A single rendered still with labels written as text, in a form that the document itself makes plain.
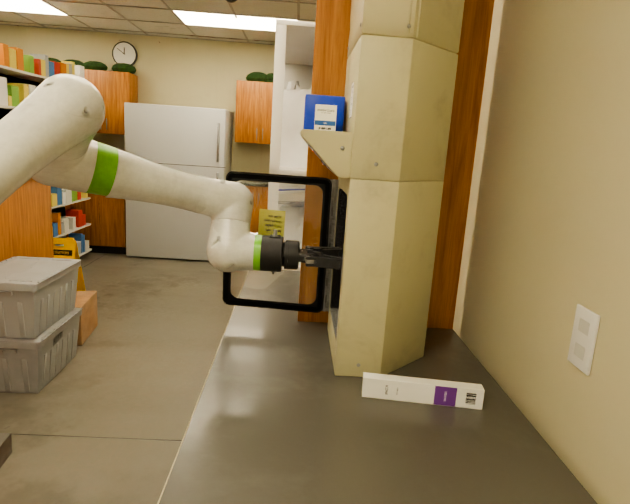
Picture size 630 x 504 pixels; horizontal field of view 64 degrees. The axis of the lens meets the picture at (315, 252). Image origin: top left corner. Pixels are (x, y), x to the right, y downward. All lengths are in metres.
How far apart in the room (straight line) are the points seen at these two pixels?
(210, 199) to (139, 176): 0.18
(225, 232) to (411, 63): 0.58
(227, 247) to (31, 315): 2.04
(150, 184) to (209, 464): 0.63
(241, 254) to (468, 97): 0.79
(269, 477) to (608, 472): 0.57
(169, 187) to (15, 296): 2.02
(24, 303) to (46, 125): 2.22
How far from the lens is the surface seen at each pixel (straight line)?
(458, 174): 1.57
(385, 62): 1.16
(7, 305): 3.21
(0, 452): 1.08
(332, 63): 1.52
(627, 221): 0.99
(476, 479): 0.99
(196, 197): 1.27
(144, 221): 6.34
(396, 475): 0.95
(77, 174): 1.19
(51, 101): 1.04
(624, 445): 1.01
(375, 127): 1.14
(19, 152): 0.97
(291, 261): 1.28
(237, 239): 1.28
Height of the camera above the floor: 1.48
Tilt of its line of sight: 12 degrees down
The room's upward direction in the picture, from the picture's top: 4 degrees clockwise
